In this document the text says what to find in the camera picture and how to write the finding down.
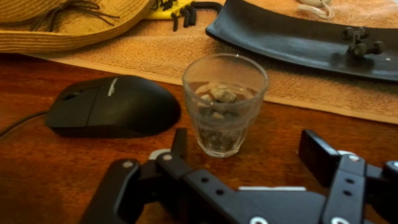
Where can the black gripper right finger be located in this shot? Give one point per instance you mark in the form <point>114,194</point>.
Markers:
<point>348,187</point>

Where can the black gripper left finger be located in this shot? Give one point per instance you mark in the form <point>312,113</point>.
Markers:
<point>199,182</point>

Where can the small glass cup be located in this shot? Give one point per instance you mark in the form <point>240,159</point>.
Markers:
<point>224,125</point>

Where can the pile of small pebbles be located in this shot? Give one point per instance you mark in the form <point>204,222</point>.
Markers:
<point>221,96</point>

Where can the black computer mouse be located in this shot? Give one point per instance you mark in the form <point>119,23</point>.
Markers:
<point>116,108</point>

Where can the tan woven placemat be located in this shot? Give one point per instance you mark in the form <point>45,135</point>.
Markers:
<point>157,54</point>

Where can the small black clip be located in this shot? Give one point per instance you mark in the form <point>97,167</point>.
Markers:
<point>362,42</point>

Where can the black rubber tray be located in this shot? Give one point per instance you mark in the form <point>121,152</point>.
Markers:
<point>290,45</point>

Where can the yellow plastic object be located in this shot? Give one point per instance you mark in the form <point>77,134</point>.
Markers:
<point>163,12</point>

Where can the straw hat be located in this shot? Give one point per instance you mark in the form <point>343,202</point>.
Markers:
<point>50,33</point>

